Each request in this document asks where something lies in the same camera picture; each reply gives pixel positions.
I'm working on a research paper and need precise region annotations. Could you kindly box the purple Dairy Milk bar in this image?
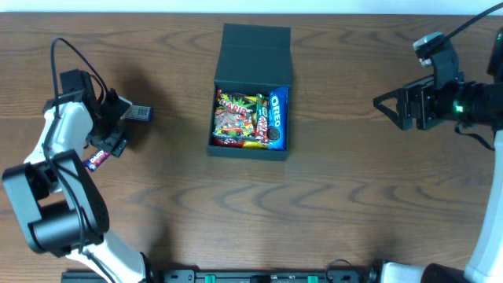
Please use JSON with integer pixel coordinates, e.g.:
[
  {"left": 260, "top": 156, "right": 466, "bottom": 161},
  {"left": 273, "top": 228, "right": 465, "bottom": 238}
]
[{"left": 83, "top": 149, "right": 110, "bottom": 172}]

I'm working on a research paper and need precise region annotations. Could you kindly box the small blue silver box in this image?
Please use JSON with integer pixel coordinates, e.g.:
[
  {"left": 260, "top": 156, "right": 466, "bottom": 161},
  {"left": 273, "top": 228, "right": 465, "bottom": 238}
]
[{"left": 120, "top": 105, "right": 153, "bottom": 122}]

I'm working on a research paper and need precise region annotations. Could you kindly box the red Hacks candy bag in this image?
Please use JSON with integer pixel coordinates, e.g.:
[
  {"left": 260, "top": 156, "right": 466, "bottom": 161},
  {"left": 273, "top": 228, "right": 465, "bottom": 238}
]
[{"left": 214, "top": 137, "right": 244, "bottom": 149}]

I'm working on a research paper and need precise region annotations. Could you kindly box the blue Oreo cookie pack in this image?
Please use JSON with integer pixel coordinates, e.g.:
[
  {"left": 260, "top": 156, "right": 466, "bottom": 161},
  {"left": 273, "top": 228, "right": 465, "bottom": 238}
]
[{"left": 267, "top": 86, "right": 289, "bottom": 151}]

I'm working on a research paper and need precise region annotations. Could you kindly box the black Haribo candy bag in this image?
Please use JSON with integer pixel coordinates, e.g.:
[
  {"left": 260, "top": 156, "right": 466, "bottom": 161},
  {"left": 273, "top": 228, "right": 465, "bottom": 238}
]
[{"left": 212, "top": 90, "right": 257, "bottom": 141}]

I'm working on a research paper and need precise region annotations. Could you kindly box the red green KitKat bar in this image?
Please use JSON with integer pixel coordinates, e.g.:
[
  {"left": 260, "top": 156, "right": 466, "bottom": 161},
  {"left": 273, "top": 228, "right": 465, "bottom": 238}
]
[{"left": 255, "top": 94, "right": 269, "bottom": 144}]

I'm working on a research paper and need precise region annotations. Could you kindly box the yellow Hacks candy bag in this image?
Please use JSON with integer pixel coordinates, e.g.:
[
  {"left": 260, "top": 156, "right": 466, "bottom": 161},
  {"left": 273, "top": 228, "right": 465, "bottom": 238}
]
[{"left": 242, "top": 95, "right": 272, "bottom": 151}]

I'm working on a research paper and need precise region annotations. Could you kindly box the black gift box with lid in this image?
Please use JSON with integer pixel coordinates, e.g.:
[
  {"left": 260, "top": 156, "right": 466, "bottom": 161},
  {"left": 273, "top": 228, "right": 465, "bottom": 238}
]
[{"left": 207, "top": 24, "right": 292, "bottom": 161}]

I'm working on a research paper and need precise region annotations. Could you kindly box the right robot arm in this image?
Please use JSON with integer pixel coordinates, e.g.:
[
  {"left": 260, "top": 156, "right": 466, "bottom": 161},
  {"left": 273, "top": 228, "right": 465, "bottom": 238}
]
[{"left": 373, "top": 32, "right": 502, "bottom": 282}]

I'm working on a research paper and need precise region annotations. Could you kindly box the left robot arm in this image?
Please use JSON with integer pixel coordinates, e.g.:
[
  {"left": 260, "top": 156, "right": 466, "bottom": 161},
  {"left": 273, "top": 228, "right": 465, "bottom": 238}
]
[{"left": 2, "top": 90, "right": 153, "bottom": 282}]

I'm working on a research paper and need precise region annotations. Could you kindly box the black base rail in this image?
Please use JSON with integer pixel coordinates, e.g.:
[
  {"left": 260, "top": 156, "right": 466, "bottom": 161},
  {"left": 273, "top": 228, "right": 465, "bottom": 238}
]
[{"left": 60, "top": 268, "right": 374, "bottom": 283}]

